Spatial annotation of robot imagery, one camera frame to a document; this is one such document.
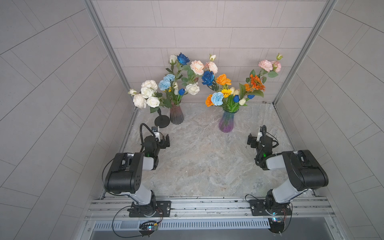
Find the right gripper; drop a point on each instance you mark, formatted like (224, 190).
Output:
(254, 141)

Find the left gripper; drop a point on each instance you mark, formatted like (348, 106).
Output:
(162, 145)

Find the dark red glass vase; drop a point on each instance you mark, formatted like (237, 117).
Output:
(176, 115)

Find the white rose bouquet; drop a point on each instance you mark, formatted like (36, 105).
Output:
(148, 96)

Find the small blue tulip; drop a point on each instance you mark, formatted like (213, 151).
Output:
(181, 93)

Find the dark blue rose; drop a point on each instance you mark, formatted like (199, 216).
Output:
(183, 68)

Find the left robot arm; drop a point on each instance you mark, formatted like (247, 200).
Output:
(125, 174)

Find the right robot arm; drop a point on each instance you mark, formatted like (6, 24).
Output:
(304, 172)

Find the blue purple glass vase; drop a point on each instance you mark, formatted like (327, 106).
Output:
(226, 123)

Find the white tulip right vase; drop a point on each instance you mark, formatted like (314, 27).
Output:
(242, 102)

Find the light blue carnation right vase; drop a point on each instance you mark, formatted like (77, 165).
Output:
(217, 98)

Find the white rose left vase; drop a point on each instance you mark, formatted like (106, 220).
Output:
(192, 89)

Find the dark blue rose right vase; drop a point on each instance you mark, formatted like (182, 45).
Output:
(209, 80)

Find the orange gerbera flower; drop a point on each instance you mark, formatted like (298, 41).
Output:
(254, 84)

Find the yellow sunflower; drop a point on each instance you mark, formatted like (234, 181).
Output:
(226, 92)

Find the orange carnation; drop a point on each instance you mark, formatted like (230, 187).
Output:
(208, 101)

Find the pink roses stem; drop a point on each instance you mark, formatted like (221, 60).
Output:
(270, 68)

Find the orange rose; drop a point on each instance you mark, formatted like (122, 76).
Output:
(223, 80)

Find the right circuit board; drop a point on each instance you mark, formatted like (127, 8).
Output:
(277, 225)

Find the circuit board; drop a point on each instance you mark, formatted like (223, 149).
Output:
(148, 228)
(277, 225)

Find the left circuit board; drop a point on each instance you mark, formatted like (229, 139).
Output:
(148, 228)

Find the white rose bud stem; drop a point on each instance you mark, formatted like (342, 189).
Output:
(173, 61)

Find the pink rose spray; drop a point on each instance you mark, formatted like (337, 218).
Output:
(199, 68)

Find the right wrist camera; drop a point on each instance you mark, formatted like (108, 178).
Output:
(260, 134)

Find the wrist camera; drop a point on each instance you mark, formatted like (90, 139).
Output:
(260, 134)
(155, 130)

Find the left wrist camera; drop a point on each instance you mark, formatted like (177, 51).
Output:
(155, 130)

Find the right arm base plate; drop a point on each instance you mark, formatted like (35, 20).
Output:
(269, 208)

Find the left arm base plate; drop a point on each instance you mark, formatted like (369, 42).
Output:
(152, 210)

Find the aluminium rail frame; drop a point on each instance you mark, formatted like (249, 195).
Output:
(208, 213)

